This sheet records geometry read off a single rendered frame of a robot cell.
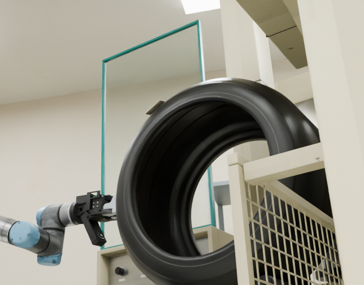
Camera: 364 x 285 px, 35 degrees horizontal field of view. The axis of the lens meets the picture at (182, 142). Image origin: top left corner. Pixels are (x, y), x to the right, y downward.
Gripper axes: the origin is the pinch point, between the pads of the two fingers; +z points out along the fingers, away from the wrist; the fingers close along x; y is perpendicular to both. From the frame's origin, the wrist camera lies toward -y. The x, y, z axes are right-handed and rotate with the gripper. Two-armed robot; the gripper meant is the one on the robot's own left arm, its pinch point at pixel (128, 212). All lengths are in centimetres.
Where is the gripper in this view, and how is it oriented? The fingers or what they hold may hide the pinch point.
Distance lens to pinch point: 172.8
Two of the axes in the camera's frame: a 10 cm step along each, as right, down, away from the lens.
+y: 0.3, -9.3, 3.7
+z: 8.5, -1.7, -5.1
